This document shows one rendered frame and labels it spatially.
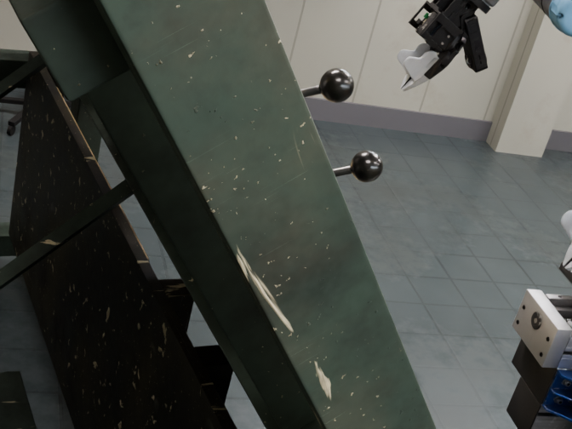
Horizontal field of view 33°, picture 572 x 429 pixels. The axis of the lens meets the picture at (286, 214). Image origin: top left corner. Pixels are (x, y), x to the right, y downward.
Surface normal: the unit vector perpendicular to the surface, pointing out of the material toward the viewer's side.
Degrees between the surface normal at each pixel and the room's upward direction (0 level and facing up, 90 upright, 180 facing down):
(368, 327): 90
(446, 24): 90
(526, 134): 90
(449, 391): 0
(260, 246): 90
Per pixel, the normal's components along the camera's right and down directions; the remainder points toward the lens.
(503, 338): 0.22, -0.86
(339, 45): 0.22, 0.50
